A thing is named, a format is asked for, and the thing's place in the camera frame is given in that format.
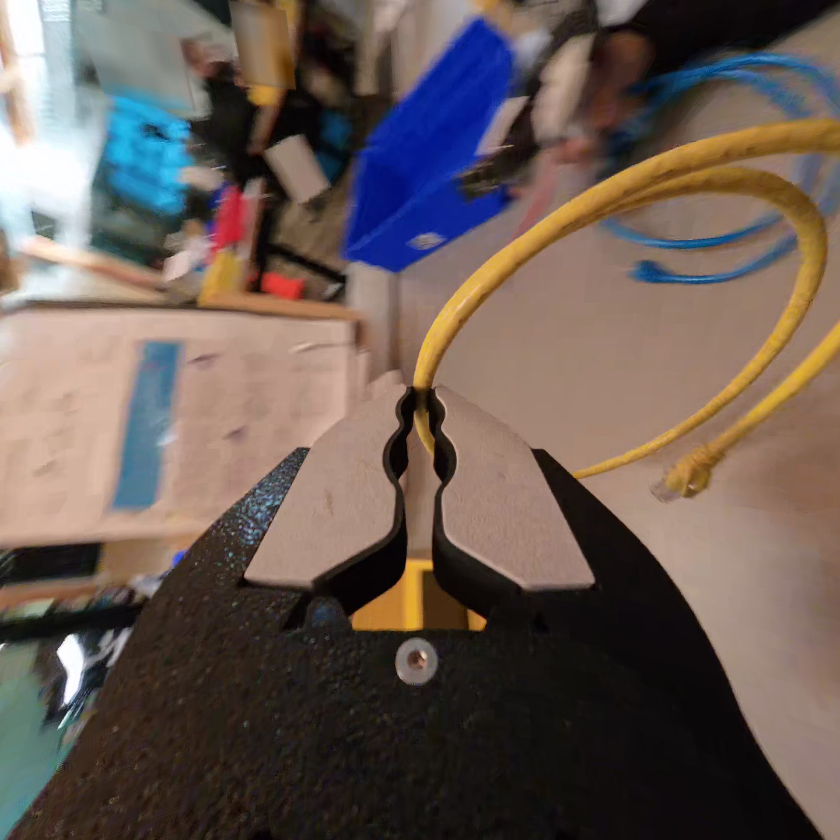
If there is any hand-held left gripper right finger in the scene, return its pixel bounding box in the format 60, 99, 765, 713
430, 384, 596, 618

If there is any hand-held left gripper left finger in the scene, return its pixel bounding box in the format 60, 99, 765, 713
243, 384, 409, 614

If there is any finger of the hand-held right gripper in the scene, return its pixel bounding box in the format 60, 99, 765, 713
476, 96, 531, 157

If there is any black network adapter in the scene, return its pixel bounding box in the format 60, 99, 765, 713
458, 156, 513, 201

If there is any red network cable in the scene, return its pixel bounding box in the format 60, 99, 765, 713
515, 141, 578, 237

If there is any yellow network cable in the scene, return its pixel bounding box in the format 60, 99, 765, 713
412, 118, 840, 505

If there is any grey desk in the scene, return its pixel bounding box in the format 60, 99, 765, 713
344, 10, 840, 840

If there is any person's right hand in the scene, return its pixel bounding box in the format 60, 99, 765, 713
591, 29, 654, 135

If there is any blue plastic bin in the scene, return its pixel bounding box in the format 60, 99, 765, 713
343, 16, 519, 274

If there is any yellow plastic bin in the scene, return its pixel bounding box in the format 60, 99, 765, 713
350, 558, 488, 633

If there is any cardboard box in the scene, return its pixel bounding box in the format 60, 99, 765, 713
0, 301, 365, 549

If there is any blue network cable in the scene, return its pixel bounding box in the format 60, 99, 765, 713
598, 51, 840, 286

